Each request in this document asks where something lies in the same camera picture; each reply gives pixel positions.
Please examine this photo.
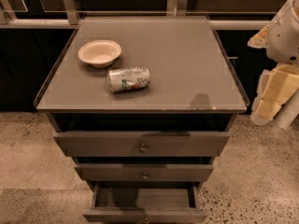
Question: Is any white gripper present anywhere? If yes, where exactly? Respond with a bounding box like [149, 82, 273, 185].
[248, 0, 299, 125]

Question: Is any grey drawer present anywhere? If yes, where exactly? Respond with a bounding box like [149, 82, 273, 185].
[83, 183, 207, 224]
[75, 163, 213, 182]
[53, 131, 230, 158]

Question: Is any grey drawer cabinet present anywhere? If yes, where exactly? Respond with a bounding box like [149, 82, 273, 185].
[33, 15, 250, 224]

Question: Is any crushed silver green can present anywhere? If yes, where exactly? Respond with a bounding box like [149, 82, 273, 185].
[107, 66, 150, 92]

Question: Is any beige paper bowl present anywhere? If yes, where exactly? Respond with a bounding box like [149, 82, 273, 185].
[78, 40, 121, 68]

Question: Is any metal railing with glass panels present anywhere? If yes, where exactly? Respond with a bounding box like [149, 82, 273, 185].
[0, 0, 287, 30]

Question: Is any white cylindrical post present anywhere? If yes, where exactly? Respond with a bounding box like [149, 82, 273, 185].
[275, 90, 299, 130]

